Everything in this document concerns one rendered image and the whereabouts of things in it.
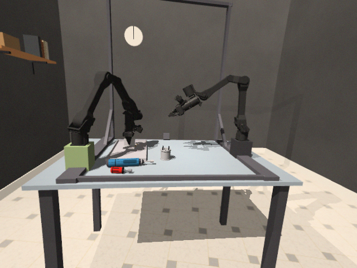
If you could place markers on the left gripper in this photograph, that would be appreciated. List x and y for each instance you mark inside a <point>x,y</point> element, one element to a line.
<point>178,110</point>

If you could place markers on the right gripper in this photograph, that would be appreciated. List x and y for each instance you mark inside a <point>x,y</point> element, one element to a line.
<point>128,127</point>

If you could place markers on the blue cordless screwdriver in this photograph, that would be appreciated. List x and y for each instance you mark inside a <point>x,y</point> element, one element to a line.
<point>124,162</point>

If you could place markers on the red-handled screwdriver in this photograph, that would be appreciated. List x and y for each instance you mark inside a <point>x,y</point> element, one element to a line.
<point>119,170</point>

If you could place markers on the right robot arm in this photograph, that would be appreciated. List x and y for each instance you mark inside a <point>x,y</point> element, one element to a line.
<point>84,119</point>

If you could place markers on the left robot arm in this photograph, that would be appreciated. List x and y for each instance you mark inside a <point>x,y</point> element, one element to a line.
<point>240,120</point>

